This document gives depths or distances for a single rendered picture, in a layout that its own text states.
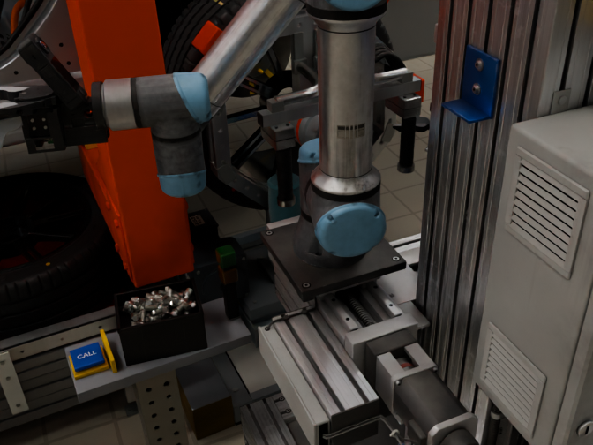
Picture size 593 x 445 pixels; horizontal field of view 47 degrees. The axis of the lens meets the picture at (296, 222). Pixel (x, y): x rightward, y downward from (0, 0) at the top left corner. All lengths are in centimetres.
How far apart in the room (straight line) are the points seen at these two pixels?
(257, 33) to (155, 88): 20
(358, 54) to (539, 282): 40
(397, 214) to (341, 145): 195
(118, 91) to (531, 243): 61
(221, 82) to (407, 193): 209
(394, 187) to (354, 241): 206
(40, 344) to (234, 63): 109
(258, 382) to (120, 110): 128
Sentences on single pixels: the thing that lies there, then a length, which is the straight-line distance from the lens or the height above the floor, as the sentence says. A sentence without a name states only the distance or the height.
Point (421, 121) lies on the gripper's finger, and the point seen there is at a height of 85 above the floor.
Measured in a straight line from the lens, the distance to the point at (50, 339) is 196.
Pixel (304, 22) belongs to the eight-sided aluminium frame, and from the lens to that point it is 174.
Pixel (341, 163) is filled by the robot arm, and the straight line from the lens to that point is 108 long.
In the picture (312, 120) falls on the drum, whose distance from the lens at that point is 171.
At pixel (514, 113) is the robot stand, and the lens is 100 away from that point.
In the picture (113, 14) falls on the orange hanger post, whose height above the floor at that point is 121.
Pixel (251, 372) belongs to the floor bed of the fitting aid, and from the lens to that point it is 217.
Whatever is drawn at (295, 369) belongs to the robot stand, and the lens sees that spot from 126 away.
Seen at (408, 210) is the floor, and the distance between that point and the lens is 303.
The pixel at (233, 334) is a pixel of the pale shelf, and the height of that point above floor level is 45.
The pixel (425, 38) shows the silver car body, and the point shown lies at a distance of 254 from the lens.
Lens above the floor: 162
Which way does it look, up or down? 33 degrees down
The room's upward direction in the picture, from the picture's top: 2 degrees counter-clockwise
